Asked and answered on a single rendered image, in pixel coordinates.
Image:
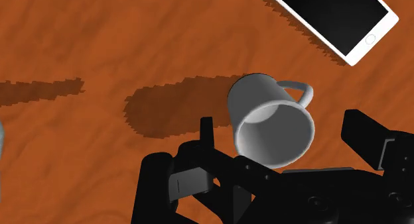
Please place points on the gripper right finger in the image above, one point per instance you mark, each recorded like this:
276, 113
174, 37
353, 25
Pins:
372, 136

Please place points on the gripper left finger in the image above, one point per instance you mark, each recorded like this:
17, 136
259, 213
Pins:
194, 158

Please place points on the white mug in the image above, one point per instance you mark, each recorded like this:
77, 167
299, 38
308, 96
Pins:
270, 123

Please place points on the white smartphone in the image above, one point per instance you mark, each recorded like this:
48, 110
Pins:
336, 21

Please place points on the pale grey round object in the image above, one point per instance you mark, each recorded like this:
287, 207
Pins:
1, 142

